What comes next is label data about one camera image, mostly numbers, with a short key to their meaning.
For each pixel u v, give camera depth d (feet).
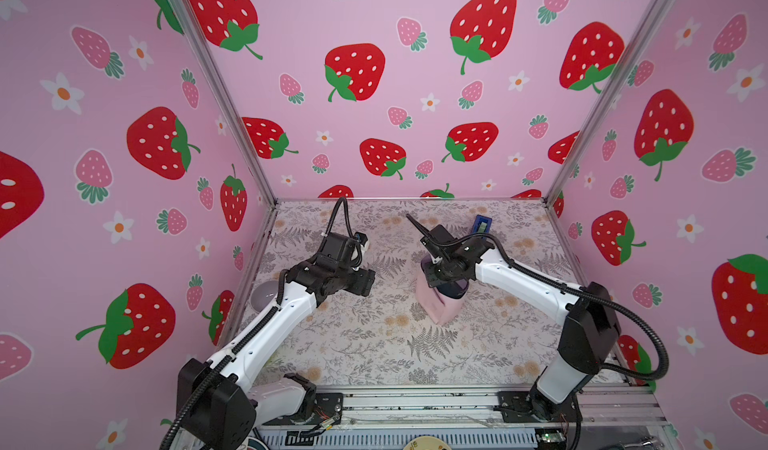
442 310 2.63
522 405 2.42
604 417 2.40
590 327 1.47
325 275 1.79
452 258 1.99
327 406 2.43
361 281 2.34
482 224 3.42
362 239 2.35
